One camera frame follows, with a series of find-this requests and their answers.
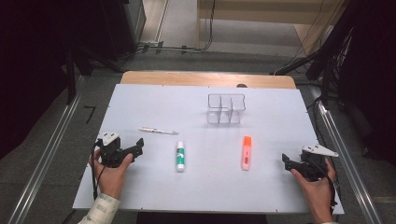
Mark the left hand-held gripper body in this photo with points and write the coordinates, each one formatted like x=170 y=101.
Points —
x=109 y=154

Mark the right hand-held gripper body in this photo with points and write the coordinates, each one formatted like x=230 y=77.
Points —
x=314 y=166

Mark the clear white pen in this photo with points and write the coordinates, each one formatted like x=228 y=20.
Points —
x=158 y=131

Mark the orange highlighter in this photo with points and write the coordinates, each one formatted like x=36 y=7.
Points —
x=246 y=154

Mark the clear plastic organizer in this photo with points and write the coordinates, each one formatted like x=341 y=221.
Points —
x=225 y=118

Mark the person's left hand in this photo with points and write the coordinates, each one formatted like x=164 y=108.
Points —
x=109 y=180

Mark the person's right hand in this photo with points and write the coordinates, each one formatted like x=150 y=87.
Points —
x=319 y=193

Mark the black stand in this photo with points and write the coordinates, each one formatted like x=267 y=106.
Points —
x=325 y=81
x=71 y=77

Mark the dark curtain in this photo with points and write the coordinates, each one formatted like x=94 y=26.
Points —
x=373 y=77
x=31 y=62

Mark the dark cabinet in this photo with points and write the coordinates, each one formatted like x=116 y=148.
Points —
x=124 y=28

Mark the beige wooden shelf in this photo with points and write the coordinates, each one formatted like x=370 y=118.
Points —
x=264 y=12

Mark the metal rail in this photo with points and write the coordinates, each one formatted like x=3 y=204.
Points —
x=347 y=161
x=43 y=165

